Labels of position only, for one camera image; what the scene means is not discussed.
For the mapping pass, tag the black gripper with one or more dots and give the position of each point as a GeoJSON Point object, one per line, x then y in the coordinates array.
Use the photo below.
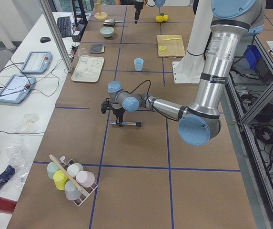
{"type": "Point", "coordinates": [118, 111]}
{"type": "Point", "coordinates": [137, 7]}

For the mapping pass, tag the steel muddler black tip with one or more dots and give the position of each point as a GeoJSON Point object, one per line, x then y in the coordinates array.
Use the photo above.
{"type": "Point", "coordinates": [137, 124]}

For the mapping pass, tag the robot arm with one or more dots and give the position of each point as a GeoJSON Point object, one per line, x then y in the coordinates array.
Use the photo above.
{"type": "Point", "coordinates": [199, 122]}
{"type": "Point", "coordinates": [157, 3]}

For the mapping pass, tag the yellow lemon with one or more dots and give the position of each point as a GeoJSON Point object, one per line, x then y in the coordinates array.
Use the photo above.
{"type": "Point", "coordinates": [165, 17]}
{"type": "Point", "coordinates": [159, 19]}

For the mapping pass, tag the lemon slices on board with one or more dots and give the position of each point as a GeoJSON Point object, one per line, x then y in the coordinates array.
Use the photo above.
{"type": "Point", "coordinates": [162, 48]}

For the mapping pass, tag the light blue plastic cup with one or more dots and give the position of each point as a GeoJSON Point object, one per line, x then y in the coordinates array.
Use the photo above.
{"type": "Point", "coordinates": [138, 64]}

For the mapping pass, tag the pale pink plastic cup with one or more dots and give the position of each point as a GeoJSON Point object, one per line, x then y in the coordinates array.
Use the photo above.
{"type": "Point", "coordinates": [85, 178]}

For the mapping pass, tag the white plastic cup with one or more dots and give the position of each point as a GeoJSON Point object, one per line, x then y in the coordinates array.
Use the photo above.
{"type": "Point", "coordinates": [74, 169]}

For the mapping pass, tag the pale green plastic cup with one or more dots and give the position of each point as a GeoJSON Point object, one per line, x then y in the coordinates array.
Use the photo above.
{"type": "Point", "coordinates": [51, 169]}

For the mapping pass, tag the yellow plastic cup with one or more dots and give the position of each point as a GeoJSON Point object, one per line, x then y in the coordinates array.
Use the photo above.
{"type": "Point", "coordinates": [60, 179]}

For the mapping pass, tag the grey plastic cup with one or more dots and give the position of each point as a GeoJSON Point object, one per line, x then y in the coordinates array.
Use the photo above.
{"type": "Point", "coordinates": [71, 191]}

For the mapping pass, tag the steel ice scoop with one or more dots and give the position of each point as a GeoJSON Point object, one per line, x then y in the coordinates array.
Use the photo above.
{"type": "Point", "coordinates": [111, 22]}

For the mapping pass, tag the green bowl of ice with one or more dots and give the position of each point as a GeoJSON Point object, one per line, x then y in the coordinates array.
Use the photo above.
{"type": "Point", "coordinates": [107, 32]}

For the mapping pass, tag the yellow plastic knife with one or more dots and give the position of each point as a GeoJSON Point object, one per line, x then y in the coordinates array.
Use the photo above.
{"type": "Point", "coordinates": [171, 39]}

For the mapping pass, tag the wooden mug tree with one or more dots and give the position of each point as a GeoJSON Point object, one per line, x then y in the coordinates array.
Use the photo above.
{"type": "Point", "coordinates": [99, 15]}

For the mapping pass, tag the wooden cutting board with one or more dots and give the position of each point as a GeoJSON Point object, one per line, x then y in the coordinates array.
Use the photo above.
{"type": "Point", "coordinates": [174, 49]}

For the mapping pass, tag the grey folded cloth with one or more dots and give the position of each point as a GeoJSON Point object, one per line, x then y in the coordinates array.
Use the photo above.
{"type": "Point", "coordinates": [97, 48]}

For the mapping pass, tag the cream bear tray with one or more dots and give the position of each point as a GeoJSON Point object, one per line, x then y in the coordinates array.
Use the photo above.
{"type": "Point", "coordinates": [88, 72]}

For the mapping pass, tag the clear wine glass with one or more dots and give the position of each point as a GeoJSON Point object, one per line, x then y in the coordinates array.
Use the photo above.
{"type": "Point", "coordinates": [83, 55]}

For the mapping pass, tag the black keyboard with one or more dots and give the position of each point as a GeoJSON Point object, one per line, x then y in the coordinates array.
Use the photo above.
{"type": "Point", "coordinates": [65, 26]}

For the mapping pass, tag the black computer mouse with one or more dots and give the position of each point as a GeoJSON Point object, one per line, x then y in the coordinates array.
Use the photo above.
{"type": "Point", "coordinates": [44, 39]}

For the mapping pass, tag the blue teach pendant far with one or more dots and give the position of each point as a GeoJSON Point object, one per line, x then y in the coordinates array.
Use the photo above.
{"type": "Point", "coordinates": [36, 62]}

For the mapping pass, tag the blue teach pendant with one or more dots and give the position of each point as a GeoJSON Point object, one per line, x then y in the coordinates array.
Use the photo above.
{"type": "Point", "coordinates": [36, 62]}
{"type": "Point", "coordinates": [17, 89]}

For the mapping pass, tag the blue teach pendant near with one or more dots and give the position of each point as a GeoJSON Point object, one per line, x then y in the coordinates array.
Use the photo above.
{"type": "Point", "coordinates": [17, 89]}

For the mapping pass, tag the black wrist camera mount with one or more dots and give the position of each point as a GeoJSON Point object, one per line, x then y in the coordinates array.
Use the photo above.
{"type": "Point", "coordinates": [106, 106]}

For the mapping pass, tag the wooden rack handle rod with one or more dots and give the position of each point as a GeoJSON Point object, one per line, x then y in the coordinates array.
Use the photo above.
{"type": "Point", "coordinates": [55, 160]}

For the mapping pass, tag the white wire cup rack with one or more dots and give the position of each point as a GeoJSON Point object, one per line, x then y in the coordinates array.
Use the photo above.
{"type": "Point", "coordinates": [87, 191]}

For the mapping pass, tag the aluminium frame post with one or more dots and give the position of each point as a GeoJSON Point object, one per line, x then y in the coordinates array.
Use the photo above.
{"type": "Point", "coordinates": [46, 10]}

